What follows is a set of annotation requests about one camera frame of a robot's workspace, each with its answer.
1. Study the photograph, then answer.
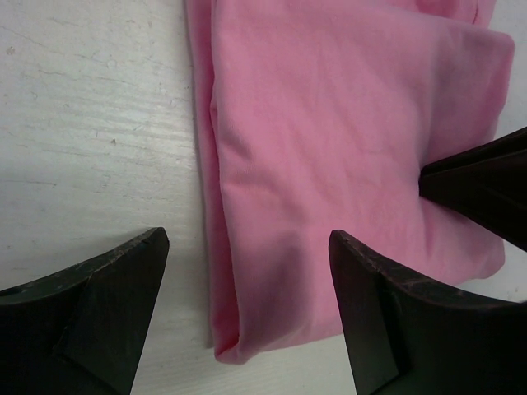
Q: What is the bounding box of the pink t shirt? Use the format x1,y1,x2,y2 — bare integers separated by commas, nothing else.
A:
185,1,515,365

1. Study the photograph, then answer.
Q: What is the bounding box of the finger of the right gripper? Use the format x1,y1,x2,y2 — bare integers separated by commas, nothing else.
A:
421,128,526,173
419,150,526,249

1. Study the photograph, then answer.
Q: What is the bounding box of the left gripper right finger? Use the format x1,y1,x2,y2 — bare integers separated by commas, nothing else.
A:
329,230,526,394

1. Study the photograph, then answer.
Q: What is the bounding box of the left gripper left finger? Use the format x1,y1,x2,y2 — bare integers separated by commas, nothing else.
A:
1,227,170,394

